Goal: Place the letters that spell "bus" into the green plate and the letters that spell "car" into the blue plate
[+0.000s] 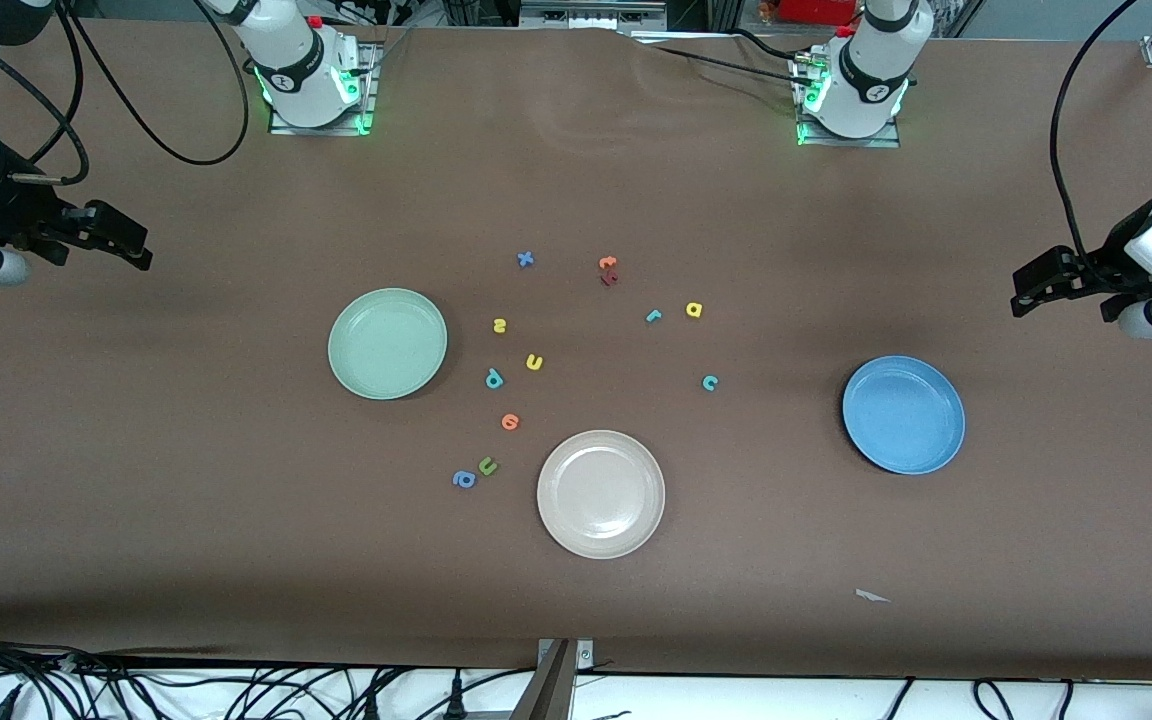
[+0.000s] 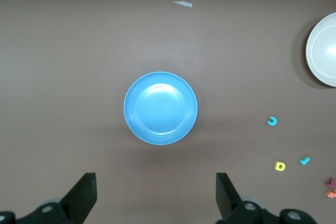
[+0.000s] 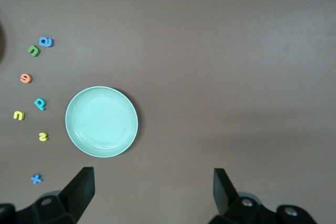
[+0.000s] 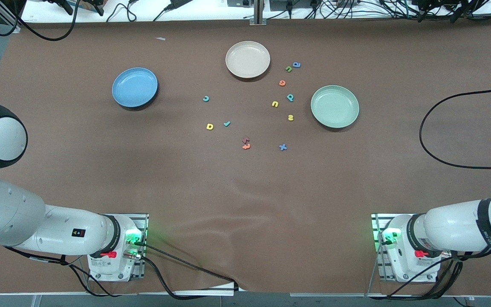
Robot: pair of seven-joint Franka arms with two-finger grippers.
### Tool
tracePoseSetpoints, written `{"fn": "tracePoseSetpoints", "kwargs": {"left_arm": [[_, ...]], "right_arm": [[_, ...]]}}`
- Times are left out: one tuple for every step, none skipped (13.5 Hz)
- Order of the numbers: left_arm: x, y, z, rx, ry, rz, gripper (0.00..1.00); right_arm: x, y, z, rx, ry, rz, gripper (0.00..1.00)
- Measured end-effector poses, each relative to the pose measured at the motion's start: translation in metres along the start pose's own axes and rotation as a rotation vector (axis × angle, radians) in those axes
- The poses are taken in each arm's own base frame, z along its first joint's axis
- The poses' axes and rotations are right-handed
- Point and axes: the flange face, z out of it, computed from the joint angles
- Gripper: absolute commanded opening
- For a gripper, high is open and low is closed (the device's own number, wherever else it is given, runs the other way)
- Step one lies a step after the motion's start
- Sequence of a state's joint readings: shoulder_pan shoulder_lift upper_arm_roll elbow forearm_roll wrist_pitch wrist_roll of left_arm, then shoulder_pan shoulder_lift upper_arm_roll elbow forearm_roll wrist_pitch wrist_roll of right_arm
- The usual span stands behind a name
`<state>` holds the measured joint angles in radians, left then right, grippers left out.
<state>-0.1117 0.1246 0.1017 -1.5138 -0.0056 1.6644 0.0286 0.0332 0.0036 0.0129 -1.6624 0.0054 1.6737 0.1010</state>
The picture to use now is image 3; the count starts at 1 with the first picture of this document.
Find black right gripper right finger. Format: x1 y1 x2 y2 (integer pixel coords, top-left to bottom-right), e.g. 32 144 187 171
208 168 318 224

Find green letter u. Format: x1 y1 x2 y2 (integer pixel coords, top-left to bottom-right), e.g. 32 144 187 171
27 45 41 57

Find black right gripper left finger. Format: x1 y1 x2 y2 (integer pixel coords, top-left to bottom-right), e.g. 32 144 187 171
0 166 96 224

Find green plate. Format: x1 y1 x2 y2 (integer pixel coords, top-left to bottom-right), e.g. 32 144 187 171
65 86 139 158

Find teal letter p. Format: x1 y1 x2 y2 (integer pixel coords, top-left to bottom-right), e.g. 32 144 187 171
34 98 47 111

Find blue letter x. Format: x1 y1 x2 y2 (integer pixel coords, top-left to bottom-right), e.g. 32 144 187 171
30 173 44 185

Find blue letter a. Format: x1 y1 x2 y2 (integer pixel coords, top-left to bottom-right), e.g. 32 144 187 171
38 37 55 48

